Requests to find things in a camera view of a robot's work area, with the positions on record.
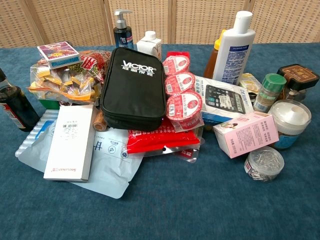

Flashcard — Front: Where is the green capped spice jar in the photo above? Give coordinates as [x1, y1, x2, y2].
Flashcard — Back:
[252, 73, 287, 114]

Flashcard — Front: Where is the clear jar with blue label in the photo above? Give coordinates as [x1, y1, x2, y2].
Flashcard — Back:
[267, 99, 312, 151]

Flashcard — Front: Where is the dark brown-lidded jar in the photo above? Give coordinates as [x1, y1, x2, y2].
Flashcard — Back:
[276, 63, 320, 102]

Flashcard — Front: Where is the red flat snack packet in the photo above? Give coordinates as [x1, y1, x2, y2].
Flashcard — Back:
[126, 126, 201, 158]

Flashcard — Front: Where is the red lidded jelly cup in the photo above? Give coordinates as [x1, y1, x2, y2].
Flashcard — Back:
[164, 72, 196, 96]
[162, 55, 192, 75]
[165, 90, 205, 133]

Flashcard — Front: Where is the black Victor zipper case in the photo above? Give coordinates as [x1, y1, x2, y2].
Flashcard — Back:
[99, 47, 167, 132]

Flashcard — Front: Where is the small brown cosmetic tube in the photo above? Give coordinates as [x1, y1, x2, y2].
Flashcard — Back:
[92, 108, 108, 132]

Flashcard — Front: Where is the boxed calculator package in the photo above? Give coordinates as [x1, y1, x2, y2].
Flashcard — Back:
[194, 75, 254, 126]

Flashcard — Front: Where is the pale blue foil pouch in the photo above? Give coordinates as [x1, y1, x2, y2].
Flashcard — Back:
[18, 119, 144, 200]

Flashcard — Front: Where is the white drink carton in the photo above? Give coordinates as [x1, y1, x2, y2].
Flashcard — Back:
[136, 30, 163, 61]

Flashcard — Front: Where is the amber honey squeeze bottle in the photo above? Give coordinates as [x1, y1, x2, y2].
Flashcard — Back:
[203, 29, 227, 79]

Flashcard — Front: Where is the blue table cloth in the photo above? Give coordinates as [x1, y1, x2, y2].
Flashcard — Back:
[0, 42, 320, 240]

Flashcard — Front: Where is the red snack bag with peas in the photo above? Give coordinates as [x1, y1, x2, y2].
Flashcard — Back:
[68, 49, 113, 86]

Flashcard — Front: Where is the pink white medicine box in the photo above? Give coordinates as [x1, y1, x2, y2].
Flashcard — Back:
[212, 111, 280, 159]

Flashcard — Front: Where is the white tall carton box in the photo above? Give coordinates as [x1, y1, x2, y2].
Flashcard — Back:
[43, 104, 97, 181]

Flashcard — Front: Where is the dark blue pump bottle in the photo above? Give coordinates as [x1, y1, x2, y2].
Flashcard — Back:
[113, 8, 135, 50]

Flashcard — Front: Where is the small yellow lozenge packet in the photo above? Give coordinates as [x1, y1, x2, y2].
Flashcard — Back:
[238, 72, 263, 95]

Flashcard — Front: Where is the wicker folding screen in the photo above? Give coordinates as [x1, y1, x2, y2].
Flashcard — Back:
[0, 0, 320, 49]

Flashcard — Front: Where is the white lotion bottle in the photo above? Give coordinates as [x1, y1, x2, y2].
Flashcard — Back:
[212, 10, 256, 86]

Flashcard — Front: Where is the clear bag of yellow candies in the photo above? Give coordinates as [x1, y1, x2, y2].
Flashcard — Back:
[26, 59, 100, 103]

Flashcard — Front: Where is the green box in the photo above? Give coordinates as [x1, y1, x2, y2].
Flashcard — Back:
[37, 97, 62, 111]

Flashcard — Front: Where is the clear round box of pins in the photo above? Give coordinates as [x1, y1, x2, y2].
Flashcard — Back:
[244, 145, 285, 183]

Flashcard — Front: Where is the colourful playing card box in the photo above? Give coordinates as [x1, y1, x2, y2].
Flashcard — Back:
[36, 41, 82, 70]

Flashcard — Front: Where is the ribbed silver foil pouch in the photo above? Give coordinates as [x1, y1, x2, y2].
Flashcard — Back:
[14, 108, 60, 158]

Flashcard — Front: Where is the dark soy sauce bottle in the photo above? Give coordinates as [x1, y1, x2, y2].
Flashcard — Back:
[0, 67, 41, 133]

